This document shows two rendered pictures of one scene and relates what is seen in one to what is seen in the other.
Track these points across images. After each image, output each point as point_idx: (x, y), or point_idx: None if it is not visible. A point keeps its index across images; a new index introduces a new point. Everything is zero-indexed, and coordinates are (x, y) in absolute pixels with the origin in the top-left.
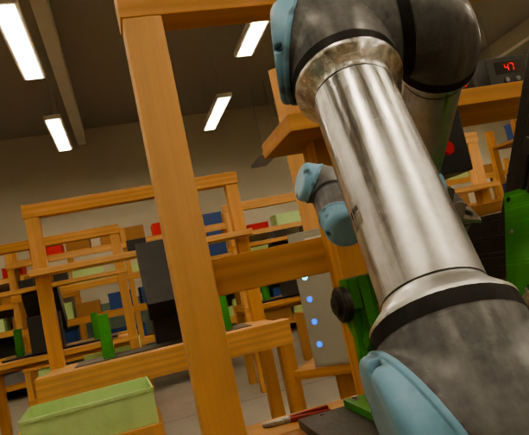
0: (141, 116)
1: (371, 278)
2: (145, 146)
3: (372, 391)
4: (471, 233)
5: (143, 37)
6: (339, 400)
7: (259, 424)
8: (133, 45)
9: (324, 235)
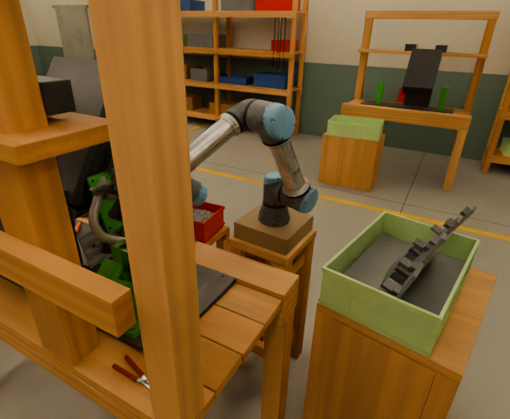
0: (185, 110)
1: (301, 180)
2: (166, 151)
3: (313, 195)
4: None
5: None
6: (86, 373)
7: (144, 405)
8: None
9: (51, 241)
